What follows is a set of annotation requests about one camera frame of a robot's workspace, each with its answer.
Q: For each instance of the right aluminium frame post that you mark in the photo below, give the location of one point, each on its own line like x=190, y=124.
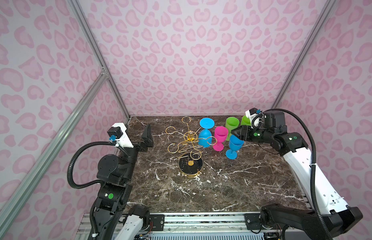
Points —
x=316, y=30

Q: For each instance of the green wine glass front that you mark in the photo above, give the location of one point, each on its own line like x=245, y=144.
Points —
x=246, y=121

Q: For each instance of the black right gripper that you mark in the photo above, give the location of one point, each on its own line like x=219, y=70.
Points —
x=243, y=131

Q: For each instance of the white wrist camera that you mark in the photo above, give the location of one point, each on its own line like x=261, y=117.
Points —
x=118, y=135
x=252, y=113

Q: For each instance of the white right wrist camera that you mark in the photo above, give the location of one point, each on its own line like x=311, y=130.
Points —
x=252, y=113

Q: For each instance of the gold wire wine glass rack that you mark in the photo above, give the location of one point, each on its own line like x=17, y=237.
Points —
x=190, y=153

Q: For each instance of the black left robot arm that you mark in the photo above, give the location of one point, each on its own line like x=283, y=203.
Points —
x=115, y=173

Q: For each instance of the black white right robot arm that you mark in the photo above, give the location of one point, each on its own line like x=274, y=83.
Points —
x=328, y=214

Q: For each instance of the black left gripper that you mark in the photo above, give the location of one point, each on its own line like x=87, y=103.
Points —
x=142, y=148

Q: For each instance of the left aluminium frame beam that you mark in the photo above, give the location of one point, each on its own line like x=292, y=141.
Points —
x=14, y=205

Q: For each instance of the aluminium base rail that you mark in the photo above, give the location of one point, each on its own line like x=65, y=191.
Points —
x=214, y=226

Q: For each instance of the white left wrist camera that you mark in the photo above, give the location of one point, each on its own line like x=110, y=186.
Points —
x=118, y=135

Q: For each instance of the green wine glass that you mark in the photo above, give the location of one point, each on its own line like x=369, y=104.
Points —
x=231, y=124
x=246, y=121

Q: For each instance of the blue wine glass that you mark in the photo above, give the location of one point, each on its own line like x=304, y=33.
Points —
x=235, y=144
x=205, y=136

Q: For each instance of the pink wine glass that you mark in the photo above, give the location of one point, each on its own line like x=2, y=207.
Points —
x=221, y=134

